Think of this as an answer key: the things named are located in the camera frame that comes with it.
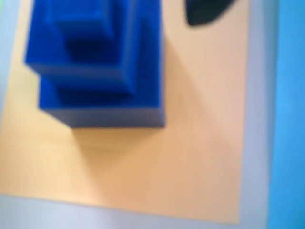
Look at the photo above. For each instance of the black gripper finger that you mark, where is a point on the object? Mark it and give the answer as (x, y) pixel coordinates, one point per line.
(205, 10)

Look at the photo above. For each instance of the medium blue cube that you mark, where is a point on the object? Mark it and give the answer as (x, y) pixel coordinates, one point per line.
(147, 71)

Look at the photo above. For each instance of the tiny blue cube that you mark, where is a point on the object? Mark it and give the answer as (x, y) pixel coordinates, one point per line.
(78, 14)

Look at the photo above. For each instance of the small blue cube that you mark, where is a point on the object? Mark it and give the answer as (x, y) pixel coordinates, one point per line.
(43, 47)

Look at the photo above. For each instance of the blue paper square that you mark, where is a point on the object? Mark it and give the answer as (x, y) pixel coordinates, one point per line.
(288, 95)

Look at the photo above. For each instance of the orange paper square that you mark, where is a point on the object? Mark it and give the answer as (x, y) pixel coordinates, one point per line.
(190, 143)

